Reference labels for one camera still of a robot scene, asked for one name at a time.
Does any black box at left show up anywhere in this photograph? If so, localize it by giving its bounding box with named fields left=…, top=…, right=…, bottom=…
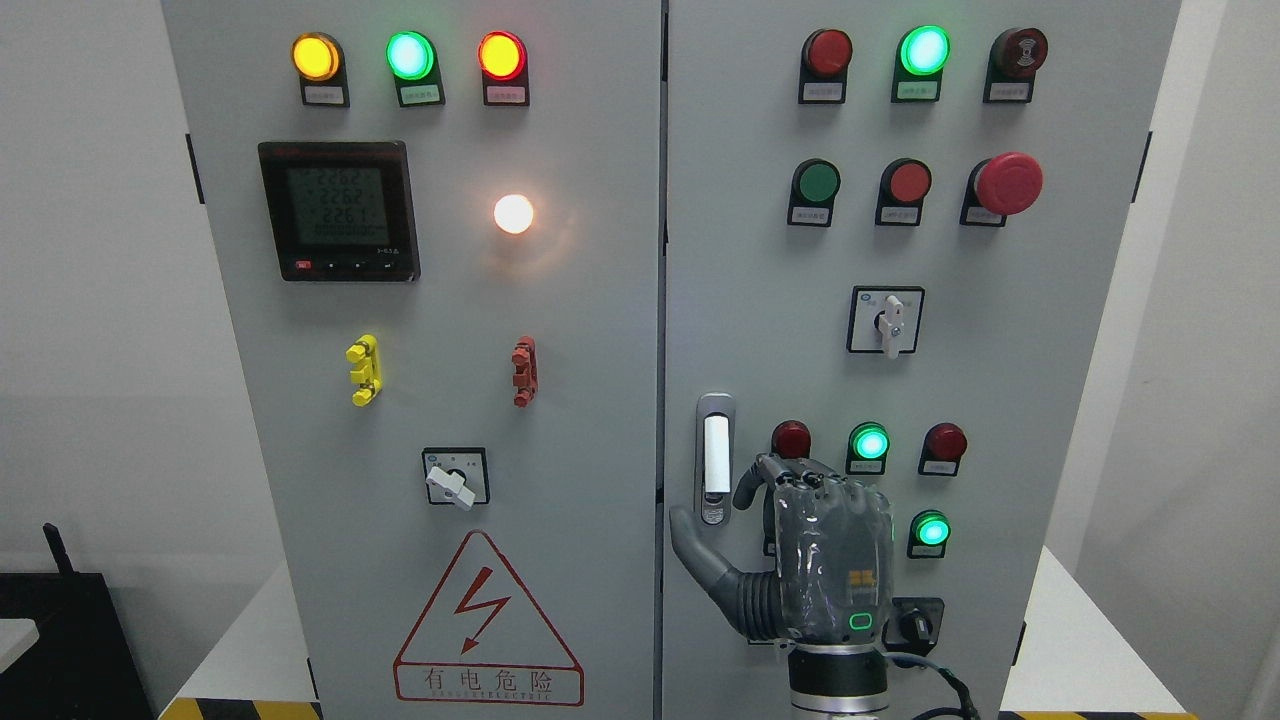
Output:
left=1, top=523, right=155, bottom=719

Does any green lamp top right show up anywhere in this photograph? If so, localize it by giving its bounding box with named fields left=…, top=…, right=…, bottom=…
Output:
left=891, top=24, right=951, bottom=102

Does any yellow indicator lamp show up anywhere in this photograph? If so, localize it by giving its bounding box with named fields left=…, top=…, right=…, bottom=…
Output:
left=291, top=32, right=349, bottom=108

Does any green lamp middle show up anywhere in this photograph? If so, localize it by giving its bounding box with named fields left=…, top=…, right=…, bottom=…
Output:
left=845, top=421, right=890, bottom=477

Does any left door rotary selector switch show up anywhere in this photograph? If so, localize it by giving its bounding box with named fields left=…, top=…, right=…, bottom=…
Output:
left=421, top=447, right=490, bottom=510

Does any dark red lamp top right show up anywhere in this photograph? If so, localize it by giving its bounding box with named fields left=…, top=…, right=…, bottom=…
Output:
left=797, top=28, right=852, bottom=105

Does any green indicator lamp top left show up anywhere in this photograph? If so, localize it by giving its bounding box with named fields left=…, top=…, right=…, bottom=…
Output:
left=385, top=29, right=445, bottom=108

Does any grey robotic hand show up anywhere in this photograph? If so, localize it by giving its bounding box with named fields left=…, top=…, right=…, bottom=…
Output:
left=668, top=454, right=893, bottom=655

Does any dark red lamp middle left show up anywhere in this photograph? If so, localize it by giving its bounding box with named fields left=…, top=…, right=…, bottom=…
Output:
left=771, top=420, right=812, bottom=459

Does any red triangle warning sticker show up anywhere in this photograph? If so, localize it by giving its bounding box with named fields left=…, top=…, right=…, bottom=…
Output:
left=393, top=529, right=585, bottom=707

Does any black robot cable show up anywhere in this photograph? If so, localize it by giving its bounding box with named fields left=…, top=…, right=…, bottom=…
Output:
left=881, top=652, right=986, bottom=720

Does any green lamp lower right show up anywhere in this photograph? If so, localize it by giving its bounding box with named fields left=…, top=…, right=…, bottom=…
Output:
left=908, top=509, right=952, bottom=559

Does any white rotary switch upper right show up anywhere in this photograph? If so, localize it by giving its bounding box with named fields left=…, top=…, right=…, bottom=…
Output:
left=846, top=284, right=925, bottom=359

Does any red push button upper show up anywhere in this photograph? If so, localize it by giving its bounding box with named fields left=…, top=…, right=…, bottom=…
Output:
left=876, top=158, right=932, bottom=227

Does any red black buzzer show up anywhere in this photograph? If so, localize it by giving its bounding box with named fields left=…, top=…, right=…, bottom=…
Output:
left=983, top=27, right=1048, bottom=104

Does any green push button upper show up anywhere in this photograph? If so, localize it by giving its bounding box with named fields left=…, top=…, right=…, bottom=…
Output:
left=787, top=158, right=841, bottom=228

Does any dark red lamp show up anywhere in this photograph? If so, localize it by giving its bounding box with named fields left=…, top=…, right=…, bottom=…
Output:
left=918, top=421, right=968, bottom=477
left=797, top=28, right=852, bottom=105
left=771, top=420, right=812, bottom=459

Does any white lit indicator lamp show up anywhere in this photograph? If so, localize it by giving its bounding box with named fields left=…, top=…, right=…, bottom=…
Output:
left=493, top=193, right=535, bottom=234

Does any red lit indicator lamp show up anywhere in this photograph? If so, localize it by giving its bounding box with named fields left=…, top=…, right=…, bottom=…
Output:
left=477, top=29, right=530, bottom=106

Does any white platform base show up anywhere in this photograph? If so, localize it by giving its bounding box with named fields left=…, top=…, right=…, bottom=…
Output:
left=163, top=548, right=1190, bottom=719

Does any grey left cabinet door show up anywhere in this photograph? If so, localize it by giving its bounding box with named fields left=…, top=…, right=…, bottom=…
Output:
left=163, top=1, right=663, bottom=719

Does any black rotary knob switch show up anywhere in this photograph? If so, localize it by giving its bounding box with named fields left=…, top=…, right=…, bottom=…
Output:
left=882, top=596, right=945, bottom=656

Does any grey cabinet door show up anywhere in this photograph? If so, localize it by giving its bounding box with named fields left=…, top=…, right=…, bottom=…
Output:
left=660, top=1, right=1180, bottom=719
left=163, top=1, right=663, bottom=719

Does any red emergency stop button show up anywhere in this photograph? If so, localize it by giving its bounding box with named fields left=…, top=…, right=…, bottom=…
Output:
left=959, top=152, right=1044, bottom=228

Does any dark red lamp middle right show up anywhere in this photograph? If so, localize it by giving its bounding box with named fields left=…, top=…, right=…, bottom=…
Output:
left=918, top=421, right=968, bottom=477

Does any grey right cabinet door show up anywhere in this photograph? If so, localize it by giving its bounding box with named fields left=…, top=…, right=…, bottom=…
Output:
left=660, top=1, right=1180, bottom=719

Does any black digital power meter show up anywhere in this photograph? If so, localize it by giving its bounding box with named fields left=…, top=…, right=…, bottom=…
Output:
left=259, top=140, right=420, bottom=282

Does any silver door handle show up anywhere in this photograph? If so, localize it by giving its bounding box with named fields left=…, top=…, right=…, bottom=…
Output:
left=695, top=392, right=735, bottom=527

